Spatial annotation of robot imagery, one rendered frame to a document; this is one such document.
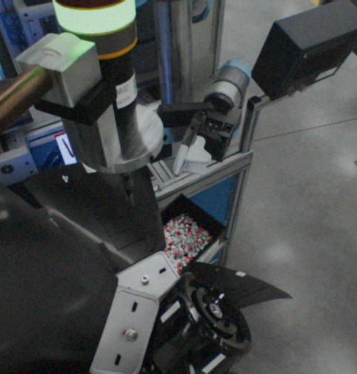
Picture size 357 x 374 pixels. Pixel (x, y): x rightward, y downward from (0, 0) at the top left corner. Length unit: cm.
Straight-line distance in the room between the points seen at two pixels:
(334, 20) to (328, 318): 133
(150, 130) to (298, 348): 158
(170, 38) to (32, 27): 48
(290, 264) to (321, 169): 74
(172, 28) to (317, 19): 43
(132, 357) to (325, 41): 81
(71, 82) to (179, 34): 55
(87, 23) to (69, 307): 26
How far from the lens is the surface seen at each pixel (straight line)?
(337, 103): 297
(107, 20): 20
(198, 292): 44
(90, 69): 19
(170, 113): 69
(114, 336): 40
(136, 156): 24
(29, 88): 18
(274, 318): 178
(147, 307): 41
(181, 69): 75
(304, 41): 92
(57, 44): 19
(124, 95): 23
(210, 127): 67
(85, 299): 37
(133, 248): 52
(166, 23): 71
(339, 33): 100
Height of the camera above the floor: 164
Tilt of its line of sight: 51 degrees down
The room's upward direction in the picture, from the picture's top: straight up
